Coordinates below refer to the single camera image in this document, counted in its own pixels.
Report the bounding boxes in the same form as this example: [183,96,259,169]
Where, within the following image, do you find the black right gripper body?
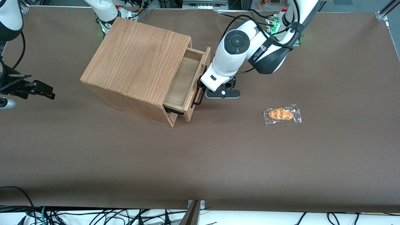
[0,59,33,97]

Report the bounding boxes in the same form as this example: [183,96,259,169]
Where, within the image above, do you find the black metal drawer handle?
[193,75,207,106]

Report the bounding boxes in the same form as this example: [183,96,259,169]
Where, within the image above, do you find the wooden drawer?
[162,47,211,122]

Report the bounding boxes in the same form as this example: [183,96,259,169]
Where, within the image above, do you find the wooden drawer cabinet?
[80,17,192,128]

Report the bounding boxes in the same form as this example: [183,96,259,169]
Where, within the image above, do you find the brown table cover mat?
[0,6,400,213]

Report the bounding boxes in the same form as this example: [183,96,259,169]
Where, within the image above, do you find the bread roll in clear wrapper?
[262,104,303,126]

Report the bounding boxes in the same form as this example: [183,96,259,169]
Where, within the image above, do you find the small orange items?
[258,0,282,8]

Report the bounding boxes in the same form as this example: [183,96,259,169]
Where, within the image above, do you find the dark metal bar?
[179,200,201,225]

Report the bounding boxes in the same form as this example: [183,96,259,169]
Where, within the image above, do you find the aluminium corner profile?
[376,0,400,22]

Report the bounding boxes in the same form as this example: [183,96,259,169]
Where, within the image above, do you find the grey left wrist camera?
[205,88,241,100]

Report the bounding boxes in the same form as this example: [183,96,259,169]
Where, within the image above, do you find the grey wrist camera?
[0,97,16,110]
[205,88,241,100]

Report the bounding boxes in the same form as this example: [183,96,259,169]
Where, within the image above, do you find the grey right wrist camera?
[0,97,16,110]

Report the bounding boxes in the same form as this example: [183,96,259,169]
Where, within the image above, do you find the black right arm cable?
[12,31,26,70]

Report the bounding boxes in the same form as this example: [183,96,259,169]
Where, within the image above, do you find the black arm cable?
[12,31,26,70]
[220,0,305,50]

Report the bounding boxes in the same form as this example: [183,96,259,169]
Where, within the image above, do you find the black cable on table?
[218,12,270,25]

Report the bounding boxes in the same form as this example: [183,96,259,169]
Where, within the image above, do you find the aluminium frame profile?
[183,0,228,10]

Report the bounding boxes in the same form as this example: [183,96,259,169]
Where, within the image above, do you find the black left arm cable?
[220,0,305,50]

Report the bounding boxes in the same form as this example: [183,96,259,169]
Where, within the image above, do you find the black looped floor cable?
[0,186,35,225]

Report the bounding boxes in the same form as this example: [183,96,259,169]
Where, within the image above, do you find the silver metal clamp bracket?
[187,199,206,210]

